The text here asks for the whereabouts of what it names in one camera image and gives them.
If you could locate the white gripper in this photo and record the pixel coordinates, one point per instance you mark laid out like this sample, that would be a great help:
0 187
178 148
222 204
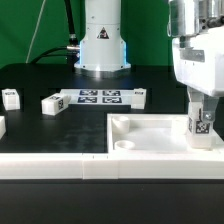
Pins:
201 67

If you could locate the white square tabletop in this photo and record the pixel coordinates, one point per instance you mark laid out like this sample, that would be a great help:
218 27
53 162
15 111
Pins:
153 134

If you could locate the fiducial tag sheet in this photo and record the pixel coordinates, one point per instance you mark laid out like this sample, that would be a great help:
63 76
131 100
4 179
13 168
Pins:
99 97

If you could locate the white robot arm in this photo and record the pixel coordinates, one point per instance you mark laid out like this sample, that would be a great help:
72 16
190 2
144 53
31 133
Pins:
197 31

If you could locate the white obstacle fence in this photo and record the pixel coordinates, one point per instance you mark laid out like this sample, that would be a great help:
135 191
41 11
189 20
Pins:
102 166

